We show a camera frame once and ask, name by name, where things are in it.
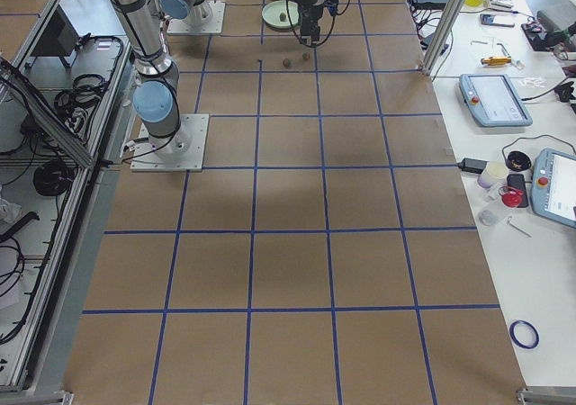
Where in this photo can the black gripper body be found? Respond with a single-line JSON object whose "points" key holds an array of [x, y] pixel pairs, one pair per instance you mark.
{"points": [[307, 1]]}

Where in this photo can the white paper cup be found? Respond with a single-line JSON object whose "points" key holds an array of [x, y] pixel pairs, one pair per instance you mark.
{"points": [[492, 174]]}

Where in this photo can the yellow handled tool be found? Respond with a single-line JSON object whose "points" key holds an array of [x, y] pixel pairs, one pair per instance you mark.
{"points": [[494, 61]]}

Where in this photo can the far teach pendant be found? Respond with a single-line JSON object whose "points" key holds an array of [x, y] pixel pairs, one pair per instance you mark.
{"points": [[493, 101]]}

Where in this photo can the blue tape roll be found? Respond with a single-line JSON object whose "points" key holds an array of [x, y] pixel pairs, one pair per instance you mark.
{"points": [[524, 334]]}

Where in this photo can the near teach pendant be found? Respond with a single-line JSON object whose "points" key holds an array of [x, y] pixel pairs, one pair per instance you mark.
{"points": [[553, 187]]}

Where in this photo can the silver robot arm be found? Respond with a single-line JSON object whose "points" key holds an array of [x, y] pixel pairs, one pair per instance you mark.
{"points": [[155, 99], [194, 13]]}

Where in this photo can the red round cap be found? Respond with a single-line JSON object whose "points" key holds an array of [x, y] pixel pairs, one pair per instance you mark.
{"points": [[511, 197]]}

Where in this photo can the teach pendant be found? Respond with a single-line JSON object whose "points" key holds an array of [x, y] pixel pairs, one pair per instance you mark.
{"points": [[553, 187], [493, 101]]}

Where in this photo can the smartphone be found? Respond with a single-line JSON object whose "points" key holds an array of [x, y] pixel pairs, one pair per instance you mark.
{"points": [[497, 20]]}

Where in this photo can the light green plate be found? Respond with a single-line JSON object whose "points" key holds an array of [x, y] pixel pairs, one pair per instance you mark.
{"points": [[271, 12]]}

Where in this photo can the aluminium frame post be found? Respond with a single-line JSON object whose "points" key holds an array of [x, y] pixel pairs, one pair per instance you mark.
{"points": [[441, 34]]}

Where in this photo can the black power adapter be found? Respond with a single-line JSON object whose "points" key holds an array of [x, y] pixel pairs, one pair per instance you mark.
{"points": [[472, 165]]}

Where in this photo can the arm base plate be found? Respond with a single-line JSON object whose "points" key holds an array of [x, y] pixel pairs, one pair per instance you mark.
{"points": [[214, 26], [184, 152]]}

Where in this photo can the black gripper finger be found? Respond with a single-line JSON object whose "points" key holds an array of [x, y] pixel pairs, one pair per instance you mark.
{"points": [[315, 34], [305, 33]]}

